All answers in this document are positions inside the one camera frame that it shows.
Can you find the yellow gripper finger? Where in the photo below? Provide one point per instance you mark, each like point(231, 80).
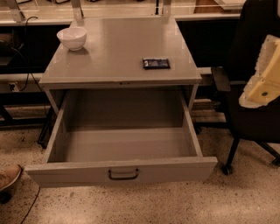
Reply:
point(264, 86)

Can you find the blue rxbar blueberry wrapper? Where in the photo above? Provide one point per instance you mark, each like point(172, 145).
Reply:
point(149, 63)

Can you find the grey metal drawer cabinet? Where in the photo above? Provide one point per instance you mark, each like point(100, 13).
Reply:
point(113, 54)

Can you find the open grey top drawer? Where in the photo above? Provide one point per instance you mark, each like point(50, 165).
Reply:
point(149, 129)

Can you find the black office chair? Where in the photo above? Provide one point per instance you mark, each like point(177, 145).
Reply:
point(257, 20)

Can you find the white ceramic bowl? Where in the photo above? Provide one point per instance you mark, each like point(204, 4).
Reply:
point(73, 38)

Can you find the tan shoe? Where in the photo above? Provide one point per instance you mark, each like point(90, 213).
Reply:
point(9, 176)

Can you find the black drawer handle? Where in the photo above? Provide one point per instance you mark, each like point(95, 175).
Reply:
point(123, 176)

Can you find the white wall outlet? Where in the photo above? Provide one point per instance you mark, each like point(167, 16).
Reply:
point(13, 87)

